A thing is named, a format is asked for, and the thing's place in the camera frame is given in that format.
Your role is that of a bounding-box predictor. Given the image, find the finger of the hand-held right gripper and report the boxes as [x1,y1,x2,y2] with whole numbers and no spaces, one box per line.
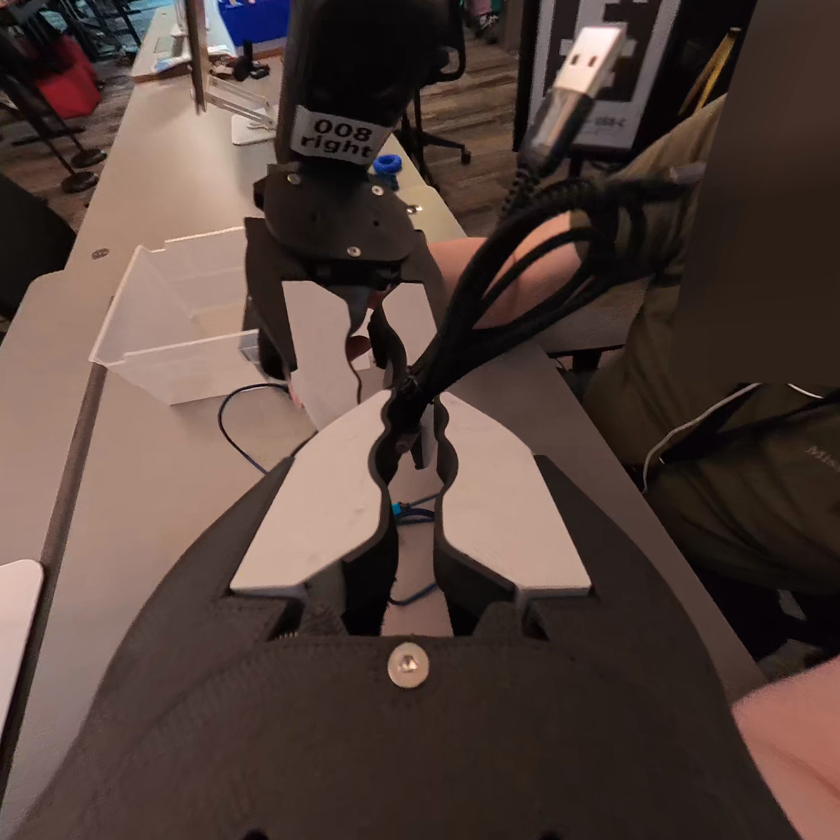
[367,252,451,389]
[282,279,372,433]

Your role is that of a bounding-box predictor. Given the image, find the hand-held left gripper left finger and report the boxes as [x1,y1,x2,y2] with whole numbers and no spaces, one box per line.
[230,390,400,635]

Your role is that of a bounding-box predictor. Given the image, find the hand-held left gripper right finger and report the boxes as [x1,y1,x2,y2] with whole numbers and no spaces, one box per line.
[433,392,593,635]

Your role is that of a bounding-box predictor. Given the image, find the black braided cable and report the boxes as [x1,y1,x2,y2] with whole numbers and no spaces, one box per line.
[384,25,697,470]

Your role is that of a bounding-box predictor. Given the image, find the blue braided cable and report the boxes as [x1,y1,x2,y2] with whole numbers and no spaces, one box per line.
[218,384,439,606]

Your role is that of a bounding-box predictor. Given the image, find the clear plastic bin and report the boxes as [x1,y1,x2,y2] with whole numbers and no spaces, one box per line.
[88,226,296,404]

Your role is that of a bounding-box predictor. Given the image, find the person's left forearm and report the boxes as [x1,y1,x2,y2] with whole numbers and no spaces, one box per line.
[730,675,840,840]

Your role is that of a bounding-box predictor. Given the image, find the person's right forearm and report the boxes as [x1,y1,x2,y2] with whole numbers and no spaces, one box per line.
[427,213,592,329]

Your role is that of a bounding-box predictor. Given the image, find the clear acrylic sign holder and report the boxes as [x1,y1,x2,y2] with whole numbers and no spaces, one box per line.
[197,66,280,147]

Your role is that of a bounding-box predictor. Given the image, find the person in olive jacket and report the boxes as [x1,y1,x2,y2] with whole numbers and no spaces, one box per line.
[577,95,840,592]

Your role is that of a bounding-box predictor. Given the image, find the black fabric chair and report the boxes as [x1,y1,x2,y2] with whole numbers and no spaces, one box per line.
[397,0,473,188]

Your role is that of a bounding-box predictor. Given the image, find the blue storage bin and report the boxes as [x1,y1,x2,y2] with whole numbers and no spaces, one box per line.
[218,0,291,46]

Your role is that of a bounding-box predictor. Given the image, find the black mesh chair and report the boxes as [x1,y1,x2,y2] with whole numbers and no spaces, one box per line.
[0,174,76,322]

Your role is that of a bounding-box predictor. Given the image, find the red bag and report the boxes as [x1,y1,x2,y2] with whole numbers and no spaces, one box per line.
[33,36,104,120]

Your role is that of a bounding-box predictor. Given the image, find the black white marker board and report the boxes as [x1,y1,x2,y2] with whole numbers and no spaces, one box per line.
[517,0,685,153]

